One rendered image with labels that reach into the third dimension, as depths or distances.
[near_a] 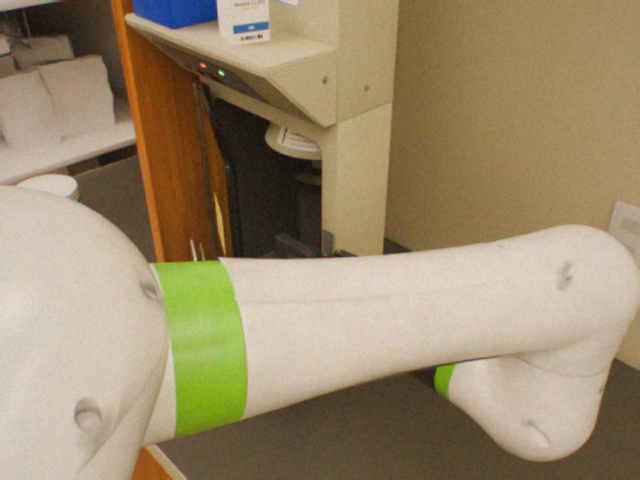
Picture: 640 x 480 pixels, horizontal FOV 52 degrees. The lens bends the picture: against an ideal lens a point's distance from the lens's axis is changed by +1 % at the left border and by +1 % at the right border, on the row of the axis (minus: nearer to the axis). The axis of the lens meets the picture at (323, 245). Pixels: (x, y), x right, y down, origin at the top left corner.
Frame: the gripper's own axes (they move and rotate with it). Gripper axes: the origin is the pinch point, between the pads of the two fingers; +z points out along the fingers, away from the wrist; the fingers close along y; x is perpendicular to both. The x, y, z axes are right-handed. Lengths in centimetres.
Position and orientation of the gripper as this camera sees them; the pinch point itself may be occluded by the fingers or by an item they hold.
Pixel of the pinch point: (297, 254)
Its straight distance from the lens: 84.0
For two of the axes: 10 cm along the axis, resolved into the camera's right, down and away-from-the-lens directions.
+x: 0.0, 8.3, 5.5
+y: -7.3, 3.8, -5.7
